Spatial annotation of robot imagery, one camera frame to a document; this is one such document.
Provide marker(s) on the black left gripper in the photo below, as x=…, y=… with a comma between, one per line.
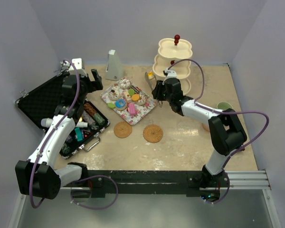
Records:
x=97, y=85

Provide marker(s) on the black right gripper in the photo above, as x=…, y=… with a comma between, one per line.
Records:
x=157, y=92

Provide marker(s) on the metal tongs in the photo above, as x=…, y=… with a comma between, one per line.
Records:
x=151, y=86

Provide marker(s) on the yellow glazed donut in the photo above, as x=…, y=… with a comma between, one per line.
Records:
x=150, y=75

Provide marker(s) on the cream cake slice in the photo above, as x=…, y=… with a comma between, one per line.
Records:
x=127, y=97

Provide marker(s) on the orange macaron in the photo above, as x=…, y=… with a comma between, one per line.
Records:
x=136, y=97

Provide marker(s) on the pink cake slice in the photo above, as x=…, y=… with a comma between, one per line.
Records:
x=132, y=109

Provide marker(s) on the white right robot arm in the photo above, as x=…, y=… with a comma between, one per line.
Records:
x=226, y=131

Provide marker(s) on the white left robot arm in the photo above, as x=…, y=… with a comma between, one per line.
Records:
x=36, y=175

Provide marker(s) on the grey metronome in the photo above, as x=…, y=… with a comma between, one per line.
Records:
x=114, y=69

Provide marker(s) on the green macaron left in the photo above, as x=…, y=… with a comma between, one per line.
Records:
x=111, y=105

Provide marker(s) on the green macaron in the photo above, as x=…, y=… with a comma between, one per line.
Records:
x=111, y=105
x=131, y=92

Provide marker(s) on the orange poker chip stack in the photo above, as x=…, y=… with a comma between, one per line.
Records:
x=89, y=109

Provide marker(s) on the white striped donut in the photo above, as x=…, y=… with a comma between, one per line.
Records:
x=125, y=83

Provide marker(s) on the sprinkled white donut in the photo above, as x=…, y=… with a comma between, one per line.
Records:
x=142, y=99

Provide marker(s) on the blue glazed donut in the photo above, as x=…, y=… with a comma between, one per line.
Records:
x=120, y=104

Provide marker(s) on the green poker chip stack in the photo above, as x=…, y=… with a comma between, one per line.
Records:
x=99, y=119

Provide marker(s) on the green macaron centre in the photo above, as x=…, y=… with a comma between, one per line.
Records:
x=131, y=92

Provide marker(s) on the chocolate striped cake bar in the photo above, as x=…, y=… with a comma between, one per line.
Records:
x=136, y=90

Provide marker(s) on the cream three-tier dessert stand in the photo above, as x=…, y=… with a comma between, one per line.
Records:
x=171, y=50

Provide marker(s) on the floral serving tray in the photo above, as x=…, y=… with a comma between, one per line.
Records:
x=142, y=110

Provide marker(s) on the white small bottle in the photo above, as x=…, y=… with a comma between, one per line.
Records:
x=82, y=125

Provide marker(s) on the right woven coaster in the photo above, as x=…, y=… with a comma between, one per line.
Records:
x=153, y=133

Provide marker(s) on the woven coaster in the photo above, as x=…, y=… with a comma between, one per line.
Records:
x=122, y=129
x=153, y=133

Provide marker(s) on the pink cup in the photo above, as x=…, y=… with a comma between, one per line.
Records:
x=205, y=127

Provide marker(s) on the left woven coaster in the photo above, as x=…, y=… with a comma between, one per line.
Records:
x=122, y=129

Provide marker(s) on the green cup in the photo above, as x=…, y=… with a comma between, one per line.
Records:
x=223, y=106

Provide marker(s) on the black open case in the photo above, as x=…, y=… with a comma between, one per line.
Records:
x=45, y=101

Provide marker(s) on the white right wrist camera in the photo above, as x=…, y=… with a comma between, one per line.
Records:
x=169, y=73

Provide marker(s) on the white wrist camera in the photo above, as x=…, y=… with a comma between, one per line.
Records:
x=169, y=73
x=80, y=67

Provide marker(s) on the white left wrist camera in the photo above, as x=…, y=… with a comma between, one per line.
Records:
x=80, y=67

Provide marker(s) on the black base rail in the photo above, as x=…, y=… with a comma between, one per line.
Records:
x=189, y=183

